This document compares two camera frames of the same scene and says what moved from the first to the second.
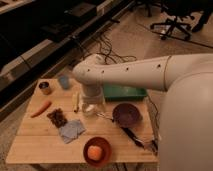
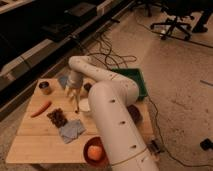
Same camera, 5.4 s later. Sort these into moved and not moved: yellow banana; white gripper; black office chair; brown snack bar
Moved: white gripper
Not moved: brown snack bar; yellow banana; black office chair
